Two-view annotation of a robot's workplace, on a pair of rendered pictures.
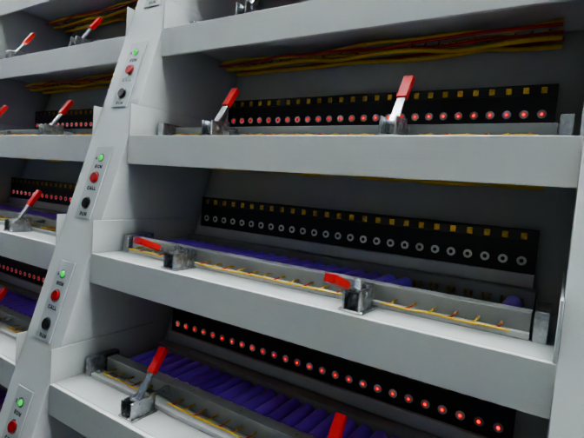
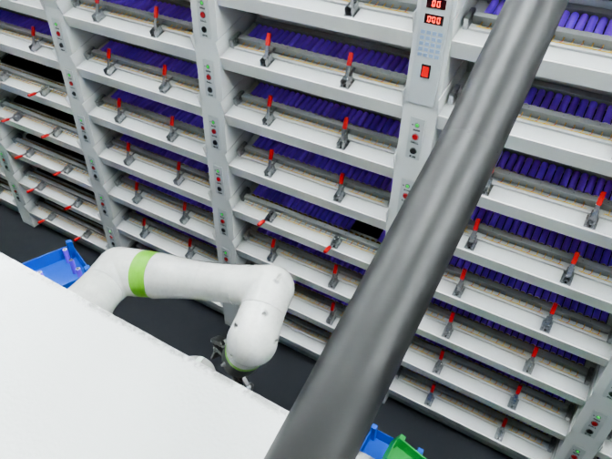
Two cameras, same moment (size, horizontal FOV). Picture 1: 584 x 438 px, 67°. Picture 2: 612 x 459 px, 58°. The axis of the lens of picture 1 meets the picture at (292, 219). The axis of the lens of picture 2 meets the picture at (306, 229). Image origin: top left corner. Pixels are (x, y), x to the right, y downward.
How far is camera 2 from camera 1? 157 cm
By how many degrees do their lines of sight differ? 49
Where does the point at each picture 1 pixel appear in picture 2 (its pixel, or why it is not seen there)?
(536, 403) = not seen: hidden behind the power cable
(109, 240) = (235, 200)
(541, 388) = not seen: hidden behind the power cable
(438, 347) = (356, 260)
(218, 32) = (257, 129)
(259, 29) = (277, 137)
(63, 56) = (158, 97)
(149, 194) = not seen: hidden behind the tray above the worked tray
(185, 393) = (285, 248)
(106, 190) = (227, 186)
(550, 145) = (380, 221)
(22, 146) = (159, 143)
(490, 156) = (365, 219)
